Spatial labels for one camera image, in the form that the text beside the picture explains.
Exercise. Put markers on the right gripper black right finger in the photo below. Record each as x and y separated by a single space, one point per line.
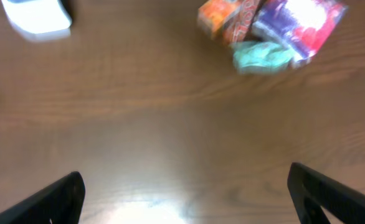
313 192

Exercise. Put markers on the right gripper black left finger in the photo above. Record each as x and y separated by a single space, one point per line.
60 202

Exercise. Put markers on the teal snack wrapper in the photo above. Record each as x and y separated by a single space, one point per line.
260 57

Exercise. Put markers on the purple red tissue pack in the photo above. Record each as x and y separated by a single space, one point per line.
302 26

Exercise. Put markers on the orange red snack bar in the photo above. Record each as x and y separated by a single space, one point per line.
240 24

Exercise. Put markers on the orange white snack packet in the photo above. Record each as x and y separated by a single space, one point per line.
213 15

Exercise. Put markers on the white barcode scanner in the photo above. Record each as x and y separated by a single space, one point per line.
39 20

